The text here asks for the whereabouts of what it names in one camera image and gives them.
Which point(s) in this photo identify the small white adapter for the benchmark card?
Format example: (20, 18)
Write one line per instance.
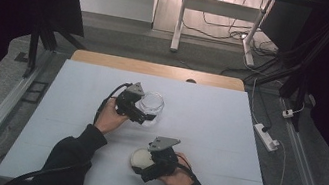
(288, 113)

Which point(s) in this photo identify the white power strip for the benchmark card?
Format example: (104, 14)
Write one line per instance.
(265, 137)

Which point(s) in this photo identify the clear glass jar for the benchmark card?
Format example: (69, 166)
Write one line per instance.
(152, 104)

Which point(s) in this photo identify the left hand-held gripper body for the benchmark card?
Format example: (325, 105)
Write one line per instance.
(127, 103)

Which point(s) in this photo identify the person's right hand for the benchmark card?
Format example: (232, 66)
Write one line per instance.
(183, 180)

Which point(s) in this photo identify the round white jar lid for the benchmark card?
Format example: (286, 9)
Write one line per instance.
(141, 158)

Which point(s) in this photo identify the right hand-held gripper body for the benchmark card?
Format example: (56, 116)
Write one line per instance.
(166, 160)

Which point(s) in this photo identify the white desk frame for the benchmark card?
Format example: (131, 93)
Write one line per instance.
(220, 8)

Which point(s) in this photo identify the black metal stand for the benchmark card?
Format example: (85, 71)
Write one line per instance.
(300, 78)
(33, 47)

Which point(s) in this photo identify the white foam sheet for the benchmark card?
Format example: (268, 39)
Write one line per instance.
(213, 131)

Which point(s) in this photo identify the black rectangular floor frame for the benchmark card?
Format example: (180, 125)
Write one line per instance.
(35, 91)

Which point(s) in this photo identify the wooden table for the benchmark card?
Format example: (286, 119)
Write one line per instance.
(156, 69)

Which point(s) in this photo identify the person's left hand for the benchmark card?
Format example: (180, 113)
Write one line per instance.
(109, 118)

